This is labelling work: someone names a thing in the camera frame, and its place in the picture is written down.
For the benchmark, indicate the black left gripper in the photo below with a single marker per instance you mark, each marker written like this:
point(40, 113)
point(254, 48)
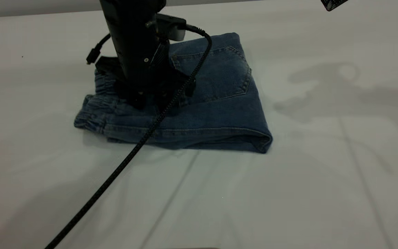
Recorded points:
point(143, 91)

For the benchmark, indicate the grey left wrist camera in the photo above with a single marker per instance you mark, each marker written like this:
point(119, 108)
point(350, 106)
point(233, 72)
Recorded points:
point(171, 29)

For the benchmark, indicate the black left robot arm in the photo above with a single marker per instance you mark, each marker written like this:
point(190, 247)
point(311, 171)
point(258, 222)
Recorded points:
point(130, 34)

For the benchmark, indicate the blue denim jeans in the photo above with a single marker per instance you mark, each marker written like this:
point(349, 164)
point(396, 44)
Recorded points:
point(219, 114)

